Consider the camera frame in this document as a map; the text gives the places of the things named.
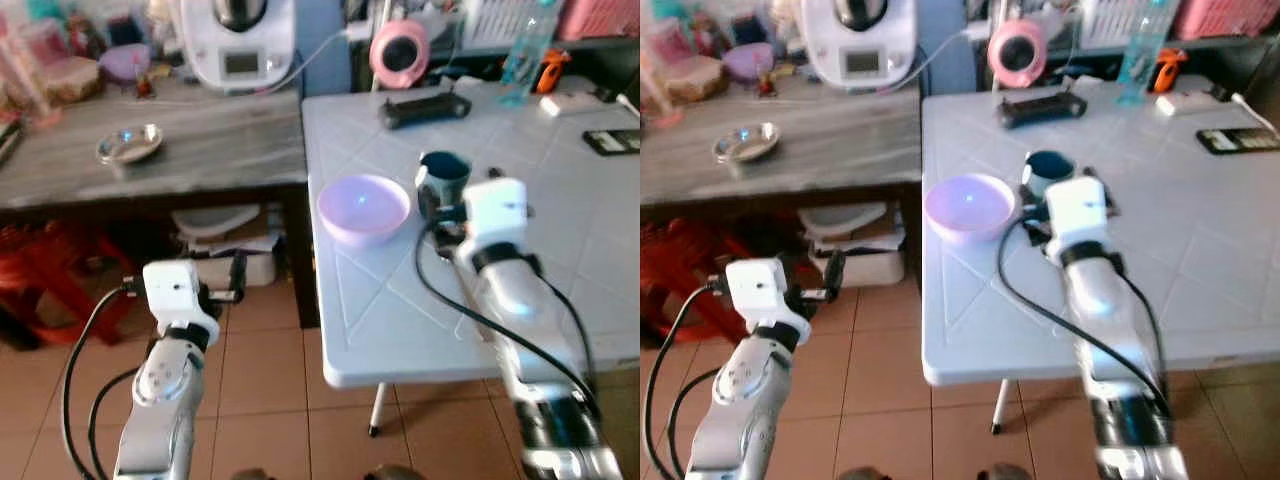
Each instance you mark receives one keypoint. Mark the white kitchen appliance with display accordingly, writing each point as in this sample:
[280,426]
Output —
[860,45]
[240,45]

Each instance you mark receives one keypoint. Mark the small purple container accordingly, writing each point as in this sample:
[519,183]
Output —
[125,63]
[748,61]

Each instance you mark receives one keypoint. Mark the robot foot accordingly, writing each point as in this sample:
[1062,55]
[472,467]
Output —
[1003,473]
[863,474]
[394,473]

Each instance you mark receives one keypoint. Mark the red plastic stool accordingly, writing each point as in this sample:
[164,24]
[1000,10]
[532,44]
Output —
[680,270]
[50,270]

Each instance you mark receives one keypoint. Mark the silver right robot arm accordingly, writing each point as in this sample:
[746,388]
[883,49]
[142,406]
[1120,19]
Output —
[1110,330]
[525,330]

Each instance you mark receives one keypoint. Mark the white plastic basket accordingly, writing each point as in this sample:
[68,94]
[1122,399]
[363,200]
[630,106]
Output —
[1105,22]
[495,22]

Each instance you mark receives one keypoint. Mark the white folding table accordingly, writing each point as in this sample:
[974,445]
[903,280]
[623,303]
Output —
[560,200]
[1180,220]

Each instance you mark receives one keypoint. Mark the white storage box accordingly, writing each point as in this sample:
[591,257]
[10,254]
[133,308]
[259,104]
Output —
[855,250]
[230,255]

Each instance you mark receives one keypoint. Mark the dark blue mug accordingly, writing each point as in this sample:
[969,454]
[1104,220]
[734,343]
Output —
[1050,168]
[448,172]

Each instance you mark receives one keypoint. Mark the bagged bread loaf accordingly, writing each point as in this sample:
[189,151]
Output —
[697,80]
[70,82]

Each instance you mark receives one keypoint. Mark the small red bottle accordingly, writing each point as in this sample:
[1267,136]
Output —
[767,84]
[145,86]

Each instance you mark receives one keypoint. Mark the grey table with dark frame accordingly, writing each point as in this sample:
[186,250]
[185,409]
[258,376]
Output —
[220,140]
[850,135]

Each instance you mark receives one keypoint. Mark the clear blue water bottle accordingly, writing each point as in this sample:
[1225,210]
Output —
[526,55]
[1145,55]

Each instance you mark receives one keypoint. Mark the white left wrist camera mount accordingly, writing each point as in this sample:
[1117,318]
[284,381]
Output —
[758,290]
[172,290]

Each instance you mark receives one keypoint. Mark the white power adapter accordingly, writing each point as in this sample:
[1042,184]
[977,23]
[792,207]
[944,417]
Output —
[570,103]
[1186,102]

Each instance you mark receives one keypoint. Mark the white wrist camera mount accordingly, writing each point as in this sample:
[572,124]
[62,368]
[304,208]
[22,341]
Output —
[758,290]
[1078,210]
[497,212]
[172,290]

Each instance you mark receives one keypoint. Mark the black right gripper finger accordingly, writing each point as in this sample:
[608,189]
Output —
[1027,188]
[424,195]

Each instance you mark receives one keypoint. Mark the black remote controller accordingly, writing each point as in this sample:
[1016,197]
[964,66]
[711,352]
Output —
[424,110]
[1042,108]

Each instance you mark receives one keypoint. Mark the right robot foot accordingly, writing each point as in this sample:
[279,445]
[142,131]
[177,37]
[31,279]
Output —
[394,473]
[1003,473]

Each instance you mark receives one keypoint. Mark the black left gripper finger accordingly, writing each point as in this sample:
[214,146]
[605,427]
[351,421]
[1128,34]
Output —
[239,275]
[836,275]

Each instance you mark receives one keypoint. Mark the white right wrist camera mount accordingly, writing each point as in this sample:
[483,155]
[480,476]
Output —
[1078,210]
[497,212]

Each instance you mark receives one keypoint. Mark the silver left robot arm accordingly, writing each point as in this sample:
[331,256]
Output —
[735,405]
[160,400]

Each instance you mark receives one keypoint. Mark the small metal bowl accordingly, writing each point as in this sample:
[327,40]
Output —
[130,146]
[747,144]

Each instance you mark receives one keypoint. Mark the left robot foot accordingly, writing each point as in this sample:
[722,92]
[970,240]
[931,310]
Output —
[863,474]

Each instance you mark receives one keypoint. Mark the pink round appliance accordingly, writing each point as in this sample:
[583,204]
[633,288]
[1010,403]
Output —
[1017,52]
[399,54]

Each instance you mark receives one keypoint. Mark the orange handheld tool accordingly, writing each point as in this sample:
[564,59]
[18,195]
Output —
[551,72]
[1167,70]

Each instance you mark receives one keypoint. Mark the pink plastic basket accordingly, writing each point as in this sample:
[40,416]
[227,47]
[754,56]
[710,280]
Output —
[1225,16]
[600,18]

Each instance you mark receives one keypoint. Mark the purple plastic bowl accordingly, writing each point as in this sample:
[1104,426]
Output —
[968,208]
[363,210]

